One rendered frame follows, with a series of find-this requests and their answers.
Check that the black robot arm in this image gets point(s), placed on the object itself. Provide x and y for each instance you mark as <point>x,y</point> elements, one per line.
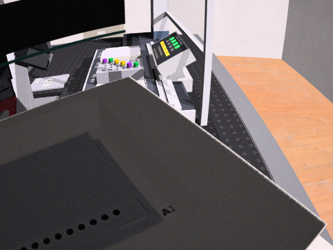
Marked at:
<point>40,61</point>

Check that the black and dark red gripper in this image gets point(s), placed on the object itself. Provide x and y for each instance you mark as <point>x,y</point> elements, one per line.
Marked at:
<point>8,99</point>

